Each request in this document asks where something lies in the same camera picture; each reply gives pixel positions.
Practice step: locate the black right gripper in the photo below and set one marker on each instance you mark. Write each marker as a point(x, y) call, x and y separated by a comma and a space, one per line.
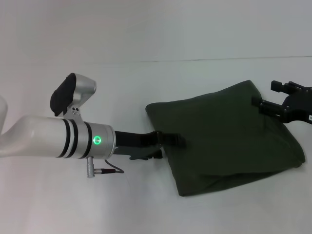
point(298, 107)

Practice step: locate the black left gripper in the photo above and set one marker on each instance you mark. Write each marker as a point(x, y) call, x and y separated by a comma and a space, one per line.
point(136, 141)

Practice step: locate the dark green FREE t-shirt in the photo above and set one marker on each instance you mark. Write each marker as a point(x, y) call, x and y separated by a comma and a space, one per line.
point(219, 146)

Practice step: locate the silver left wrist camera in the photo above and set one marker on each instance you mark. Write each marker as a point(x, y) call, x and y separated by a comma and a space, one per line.
point(70, 95)

